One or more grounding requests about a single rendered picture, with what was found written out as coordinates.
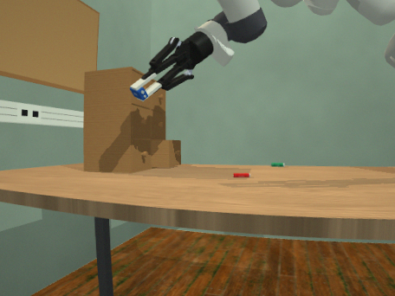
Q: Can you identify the brown wooden chest of drawers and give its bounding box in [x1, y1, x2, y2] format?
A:
[83, 67, 165, 173]

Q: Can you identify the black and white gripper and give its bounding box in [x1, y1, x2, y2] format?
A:
[131, 31, 214, 99]

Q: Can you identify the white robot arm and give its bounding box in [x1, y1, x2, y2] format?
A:
[194, 0, 395, 68]

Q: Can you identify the blue rectangular block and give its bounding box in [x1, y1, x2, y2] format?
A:
[130, 87, 148, 100]

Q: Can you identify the brown wooden drawer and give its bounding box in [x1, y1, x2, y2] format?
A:
[152, 111, 165, 138]
[152, 140, 181, 167]
[132, 71, 151, 107]
[132, 105, 151, 137]
[132, 139, 151, 171]
[152, 88, 165, 112]

